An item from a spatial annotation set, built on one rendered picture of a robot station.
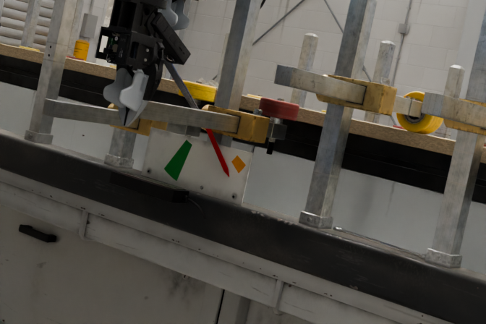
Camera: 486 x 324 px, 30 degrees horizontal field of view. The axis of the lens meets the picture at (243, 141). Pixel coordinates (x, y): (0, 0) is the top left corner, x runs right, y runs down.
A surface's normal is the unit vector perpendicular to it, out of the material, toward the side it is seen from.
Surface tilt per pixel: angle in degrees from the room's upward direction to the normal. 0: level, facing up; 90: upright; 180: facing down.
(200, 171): 90
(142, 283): 90
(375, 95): 90
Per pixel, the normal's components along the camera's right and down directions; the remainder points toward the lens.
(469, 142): -0.58, -0.08
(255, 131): 0.79, 0.20
